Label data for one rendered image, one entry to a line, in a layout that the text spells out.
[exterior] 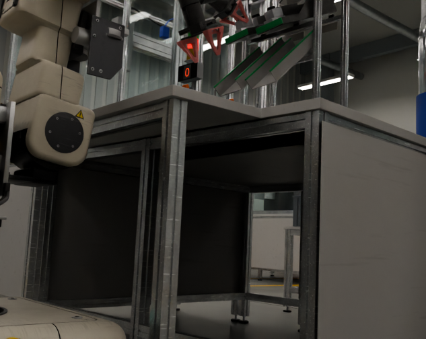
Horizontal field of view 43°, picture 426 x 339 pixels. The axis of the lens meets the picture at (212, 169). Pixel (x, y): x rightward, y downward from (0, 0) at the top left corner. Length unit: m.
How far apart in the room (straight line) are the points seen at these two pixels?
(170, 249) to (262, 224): 6.19
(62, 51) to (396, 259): 1.15
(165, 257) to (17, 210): 1.56
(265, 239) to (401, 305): 5.74
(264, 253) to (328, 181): 6.05
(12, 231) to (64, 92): 1.50
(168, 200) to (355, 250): 0.55
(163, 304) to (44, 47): 0.72
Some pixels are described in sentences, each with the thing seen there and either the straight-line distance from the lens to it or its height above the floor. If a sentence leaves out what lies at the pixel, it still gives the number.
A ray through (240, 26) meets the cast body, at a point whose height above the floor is 1.23.
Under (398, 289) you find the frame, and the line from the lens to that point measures 1.80.
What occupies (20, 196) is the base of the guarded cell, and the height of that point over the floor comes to 0.65.
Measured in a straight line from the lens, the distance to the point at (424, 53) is 2.51.
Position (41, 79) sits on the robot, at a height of 0.85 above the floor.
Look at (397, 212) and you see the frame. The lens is 1.79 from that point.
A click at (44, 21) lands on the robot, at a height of 1.01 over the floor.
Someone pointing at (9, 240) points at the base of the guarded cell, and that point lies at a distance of 2.87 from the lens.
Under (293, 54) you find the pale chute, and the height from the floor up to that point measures 1.10.
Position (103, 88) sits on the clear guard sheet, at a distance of 3.54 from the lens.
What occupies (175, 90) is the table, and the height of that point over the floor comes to 0.84.
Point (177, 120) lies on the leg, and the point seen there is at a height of 0.77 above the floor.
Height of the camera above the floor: 0.47
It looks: 8 degrees up
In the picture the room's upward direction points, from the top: 3 degrees clockwise
